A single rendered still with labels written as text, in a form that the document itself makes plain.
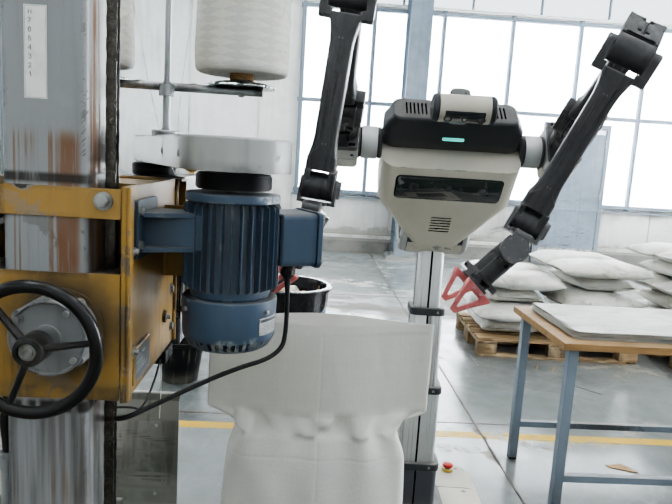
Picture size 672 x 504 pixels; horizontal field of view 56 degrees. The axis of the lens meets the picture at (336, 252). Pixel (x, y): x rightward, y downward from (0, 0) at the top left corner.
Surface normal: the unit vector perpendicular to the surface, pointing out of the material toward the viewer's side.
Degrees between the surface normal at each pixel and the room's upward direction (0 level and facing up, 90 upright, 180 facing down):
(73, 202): 90
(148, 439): 90
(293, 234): 90
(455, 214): 130
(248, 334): 92
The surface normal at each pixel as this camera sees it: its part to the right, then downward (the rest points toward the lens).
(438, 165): 0.04, -0.66
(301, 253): 0.44, 0.16
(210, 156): -0.25, 0.13
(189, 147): -0.60, 0.08
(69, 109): 0.04, 0.15
